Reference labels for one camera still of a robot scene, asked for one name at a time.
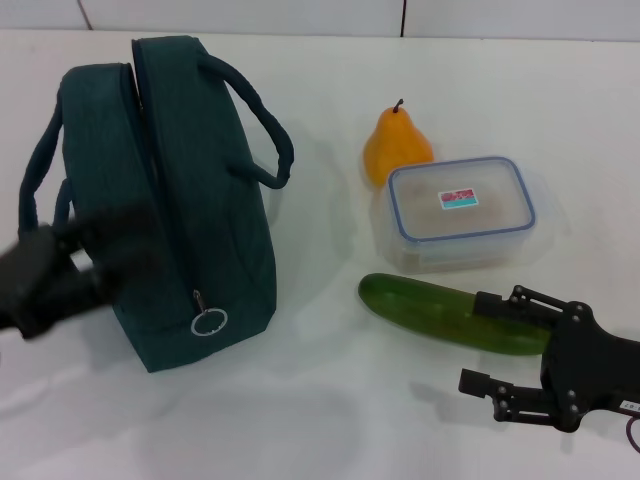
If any green cucumber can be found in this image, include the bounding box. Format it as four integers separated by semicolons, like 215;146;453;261
357;272;550;357

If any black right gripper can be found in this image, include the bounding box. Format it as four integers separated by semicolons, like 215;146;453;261
457;283;640;433

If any dark teal insulated lunch bag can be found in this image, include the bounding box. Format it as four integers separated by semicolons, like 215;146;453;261
17;35;295;374

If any clear food container blue seal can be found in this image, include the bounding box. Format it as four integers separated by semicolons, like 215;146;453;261
372;155;554;275

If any orange pear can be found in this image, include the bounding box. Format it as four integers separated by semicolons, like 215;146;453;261
363;98;435;189

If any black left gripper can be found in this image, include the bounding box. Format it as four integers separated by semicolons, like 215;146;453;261
0;198;165;342

